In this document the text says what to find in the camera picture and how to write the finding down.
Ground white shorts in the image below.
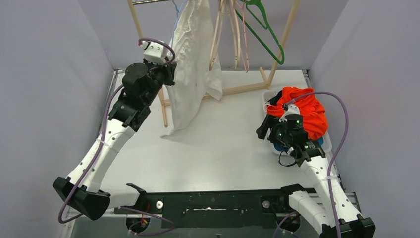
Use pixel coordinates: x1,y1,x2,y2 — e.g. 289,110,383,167
163,0,223,137

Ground orange shorts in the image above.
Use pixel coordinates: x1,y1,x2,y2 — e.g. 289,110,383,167
266,87,328,140

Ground wooden hanger of orange shorts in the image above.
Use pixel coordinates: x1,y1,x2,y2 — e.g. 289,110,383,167
209,0,226,71

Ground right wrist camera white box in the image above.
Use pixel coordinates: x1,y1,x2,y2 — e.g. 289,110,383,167
279,104,300,122

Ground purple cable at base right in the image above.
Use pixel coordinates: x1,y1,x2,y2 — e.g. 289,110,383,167
272,211,299,238

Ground pink hanger of blue shorts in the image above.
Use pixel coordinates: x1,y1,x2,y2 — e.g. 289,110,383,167
236,0,250,73

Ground lilac hanger of white shorts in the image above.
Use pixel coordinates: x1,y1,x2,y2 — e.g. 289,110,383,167
170,0,188,46

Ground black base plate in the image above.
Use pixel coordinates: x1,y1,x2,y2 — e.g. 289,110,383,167
114,184,315,229

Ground wooden clothes rack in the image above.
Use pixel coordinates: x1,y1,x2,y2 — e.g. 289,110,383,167
127,0,301,127

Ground wooden hanger of navy shorts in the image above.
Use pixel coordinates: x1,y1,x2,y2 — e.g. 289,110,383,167
226,0,241,69

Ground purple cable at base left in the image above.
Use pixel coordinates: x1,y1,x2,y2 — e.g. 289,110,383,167
119,206,176,237

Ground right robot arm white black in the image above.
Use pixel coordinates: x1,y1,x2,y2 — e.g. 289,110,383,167
256,114,376,238

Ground purple cable at base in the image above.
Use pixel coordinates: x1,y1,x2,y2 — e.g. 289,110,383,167
119,206,176,237
272,211,299,238

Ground blue patterned shorts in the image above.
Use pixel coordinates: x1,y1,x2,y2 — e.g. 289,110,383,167
272,137,324,154

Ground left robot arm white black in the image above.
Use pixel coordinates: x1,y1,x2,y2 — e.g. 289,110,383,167
53,60,177,221

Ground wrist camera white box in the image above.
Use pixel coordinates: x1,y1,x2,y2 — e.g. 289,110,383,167
141,41,169,64
279,104,300,122

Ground clear plastic basket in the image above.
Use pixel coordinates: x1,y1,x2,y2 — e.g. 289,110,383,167
262,88,332,155

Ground green hanger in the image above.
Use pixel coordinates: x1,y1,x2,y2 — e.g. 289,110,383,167
235,0,285,65

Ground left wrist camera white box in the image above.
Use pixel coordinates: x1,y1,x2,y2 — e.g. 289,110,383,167
141,41,169,64

